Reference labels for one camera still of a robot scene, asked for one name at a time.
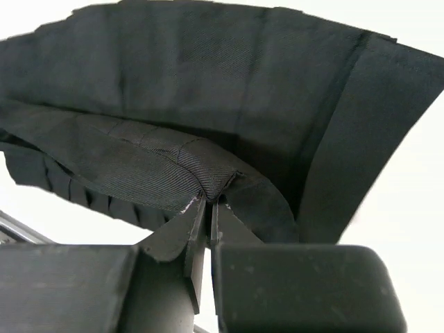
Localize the black pleated skirt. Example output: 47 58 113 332
1 1 443 244

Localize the aluminium table rail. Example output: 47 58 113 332
0 211 54 245

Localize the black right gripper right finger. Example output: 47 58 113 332
210 203 407 333

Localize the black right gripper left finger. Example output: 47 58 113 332
1 199 206 332

